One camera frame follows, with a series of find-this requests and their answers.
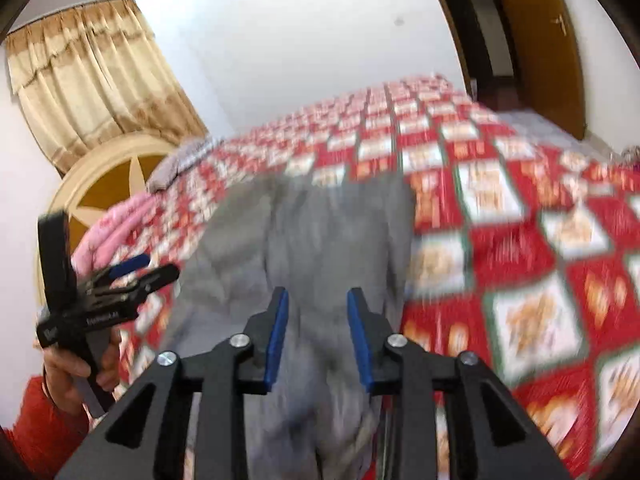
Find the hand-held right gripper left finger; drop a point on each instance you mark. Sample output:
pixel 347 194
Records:
pixel 277 340

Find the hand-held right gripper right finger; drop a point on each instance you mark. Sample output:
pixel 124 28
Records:
pixel 359 340

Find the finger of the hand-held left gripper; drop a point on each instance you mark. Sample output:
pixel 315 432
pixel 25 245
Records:
pixel 127 264
pixel 155 277

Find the grey puffer jacket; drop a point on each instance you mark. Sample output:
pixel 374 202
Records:
pixel 305 270

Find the person's left forearm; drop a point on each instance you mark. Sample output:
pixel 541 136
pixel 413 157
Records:
pixel 45 435

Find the pile of dull clothes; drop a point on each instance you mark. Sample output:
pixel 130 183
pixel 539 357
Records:
pixel 632 155

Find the person's left hand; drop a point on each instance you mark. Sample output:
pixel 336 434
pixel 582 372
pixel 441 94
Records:
pixel 65 380

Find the pink blanket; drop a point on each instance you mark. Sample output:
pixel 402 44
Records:
pixel 110 230

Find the cream bed headboard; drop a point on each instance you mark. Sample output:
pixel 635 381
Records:
pixel 105 180

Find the grey folded blanket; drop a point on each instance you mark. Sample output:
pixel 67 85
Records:
pixel 175 165

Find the red printed bedspread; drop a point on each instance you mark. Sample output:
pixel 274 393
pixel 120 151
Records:
pixel 500 240

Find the beige curtain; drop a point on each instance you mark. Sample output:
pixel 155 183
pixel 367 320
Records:
pixel 95 75

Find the brown wooden door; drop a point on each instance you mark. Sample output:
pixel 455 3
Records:
pixel 540 40

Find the wooden door frame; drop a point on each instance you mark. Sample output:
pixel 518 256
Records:
pixel 465 25

